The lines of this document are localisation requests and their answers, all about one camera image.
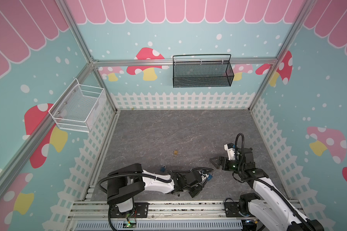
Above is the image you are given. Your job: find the large blue padlock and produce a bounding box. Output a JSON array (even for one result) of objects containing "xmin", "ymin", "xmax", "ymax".
[{"xmin": 206, "ymin": 173, "xmax": 213, "ymax": 181}]

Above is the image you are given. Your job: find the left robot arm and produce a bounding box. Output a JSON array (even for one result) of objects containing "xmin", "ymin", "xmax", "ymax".
[{"xmin": 96, "ymin": 163, "xmax": 214, "ymax": 214}]

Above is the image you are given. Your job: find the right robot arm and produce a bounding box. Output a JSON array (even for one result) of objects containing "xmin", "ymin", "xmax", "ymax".
[{"xmin": 210, "ymin": 143, "xmax": 324, "ymax": 231}]

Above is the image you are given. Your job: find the small blue padlock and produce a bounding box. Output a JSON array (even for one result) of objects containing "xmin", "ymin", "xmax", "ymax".
[{"xmin": 160, "ymin": 165, "xmax": 166, "ymax": 172}]

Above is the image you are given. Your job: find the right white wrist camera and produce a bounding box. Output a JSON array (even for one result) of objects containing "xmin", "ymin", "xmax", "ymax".
[{"xmin": 224, "ymin": 143, "xmax": 238, "ymax": 160}]

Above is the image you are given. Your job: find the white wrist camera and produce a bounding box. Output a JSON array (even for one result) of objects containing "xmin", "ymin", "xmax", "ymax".
[
  {"xmin": 224, "ymin": 143, "xmax": 238, "ymax": 160},
  {"xmin": 200, "ymin": 170, "xmax": 213, "ymax": 179}
]

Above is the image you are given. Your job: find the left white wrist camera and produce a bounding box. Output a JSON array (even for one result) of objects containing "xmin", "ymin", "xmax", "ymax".
[{"xmin": 200, "ymin": 170, "xmax": 213, "ymax": 179}]

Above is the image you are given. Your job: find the black mesh wall basket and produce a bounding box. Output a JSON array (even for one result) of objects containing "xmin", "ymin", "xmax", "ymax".
[{"xmin": 172, "ymin": 54, "xmax": 235, "ymax": 88}]

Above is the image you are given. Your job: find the white vented cable duct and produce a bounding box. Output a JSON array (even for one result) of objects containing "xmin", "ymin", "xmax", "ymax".
[{"xmin": 74, "ymin": 220, "xmax": 243, "ymax": 231}]

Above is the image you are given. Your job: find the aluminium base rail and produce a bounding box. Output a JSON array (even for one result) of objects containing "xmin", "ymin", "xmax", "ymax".
[{"xmin": 66, "ymin": 200, "xmax": 307, "ymax": 221}]

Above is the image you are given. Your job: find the white mesh wall basket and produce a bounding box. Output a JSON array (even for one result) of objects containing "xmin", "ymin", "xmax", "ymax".
[{"xmin": 49, "ymin": 79, "xmax": 107, "ymax": 133}]

